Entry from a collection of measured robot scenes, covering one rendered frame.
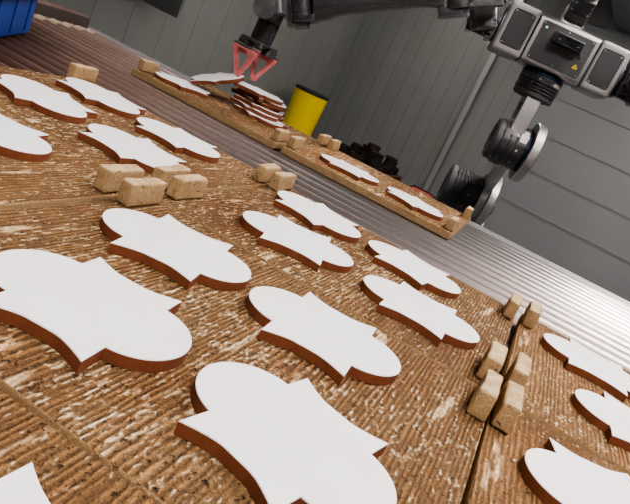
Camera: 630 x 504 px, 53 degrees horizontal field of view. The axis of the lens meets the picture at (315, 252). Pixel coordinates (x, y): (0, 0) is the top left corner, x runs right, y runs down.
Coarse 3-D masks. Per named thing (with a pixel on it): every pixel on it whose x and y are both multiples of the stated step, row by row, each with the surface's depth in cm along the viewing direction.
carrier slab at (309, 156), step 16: (304, 160) 136; (320, 160) 140; (352, 160) 162; (336, 176) 134; (384, 176) 160; (368, 192) 132; (384, 192) 138; (416, 192) 159; (400, 208) 130; (448, 208) 157; (432, 224) 128; (464, 224) 149
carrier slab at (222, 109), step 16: (144, 80) 147; (176, 96) 144; (192, 96) 146; (224, 96) 170; (208, 112) 142; (224, 112) 145; (240, 112) 156; (240, 128) 139; (256, 128) 143; (272, 128) 154; (288, 128) 166; (272, 144) 137; (304, 144) 153
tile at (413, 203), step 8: (392, 192) 136; (400, 192) 141; (400, 200) 134; (408, 200) 135; (416, 200) 140; (416, 208) 132; (424, 208) 134; (432, 208) 139; (432, 216) 133; (440, 216) 134
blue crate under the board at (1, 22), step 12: (0, 0) 113; (12, 0) 120; (24, 0) 127; (36, 0) 135; (0, 12) 115; (12, 12) 122; (24, 12) 130; (0, 24) 118; (12, 24) 124; (24, 24) 133; (0, 36) 121
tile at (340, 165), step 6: (324, 156) 141; (330, 156) 145; (324, 162) 140; (330, 162) 137; (336, 162) 141; (342, 162) 145; (336, 168) 138; (342, 168) 137; (348, 168) 140; (354, 168) 144; (348, 174) 137; (354, 174) 137; (360, 174) 140; (366, 174) 144; (360, 180) 138; (366, 180) 138; (372, 180) 139
